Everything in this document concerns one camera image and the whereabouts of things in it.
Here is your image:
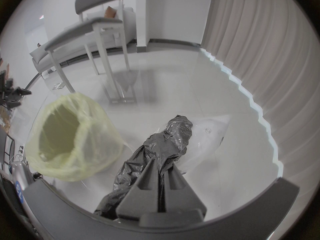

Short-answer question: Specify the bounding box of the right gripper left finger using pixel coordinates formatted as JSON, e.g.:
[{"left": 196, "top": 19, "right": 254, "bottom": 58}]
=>
[{"left": 116, "top": 156, "right": 160, "bottom": 221}]

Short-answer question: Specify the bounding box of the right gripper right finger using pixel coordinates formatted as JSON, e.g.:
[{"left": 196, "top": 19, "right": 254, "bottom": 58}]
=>
[{"left": 162, "top": 165, "right": 208, "bottom": 214}]

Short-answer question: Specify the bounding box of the black plastic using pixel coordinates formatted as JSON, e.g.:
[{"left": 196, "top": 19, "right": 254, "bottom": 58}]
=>
[{"left": 94, "top": 114, "right": 194, "bottom": 220}]

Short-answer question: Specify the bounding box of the yellow plastic bag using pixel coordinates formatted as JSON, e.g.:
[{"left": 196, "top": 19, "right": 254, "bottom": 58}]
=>
[{"left": 25, "top": 92, "right": 125, "bottom": 182}]

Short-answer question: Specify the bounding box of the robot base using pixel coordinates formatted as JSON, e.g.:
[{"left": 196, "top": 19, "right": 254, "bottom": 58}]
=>
[{"left": 0, "top": 128, "right": 38, "bottom": 224}]

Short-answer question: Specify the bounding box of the clear plastic wrapper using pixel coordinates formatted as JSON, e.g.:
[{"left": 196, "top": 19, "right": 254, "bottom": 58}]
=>
[{"left": 180, "top": 115, "right": 231, "bottom": 174}]

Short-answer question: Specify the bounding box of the pale grey sofa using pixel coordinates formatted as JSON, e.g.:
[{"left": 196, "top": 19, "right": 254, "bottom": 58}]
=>
[{"left": 29, "top": 6, "right": 137, "bottom": 76}]

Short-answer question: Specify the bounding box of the pale beige curtain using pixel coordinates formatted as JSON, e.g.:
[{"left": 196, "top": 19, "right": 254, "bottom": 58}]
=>
[{"left": 201, "top": 0, "right": 320, "bottom": 179}]

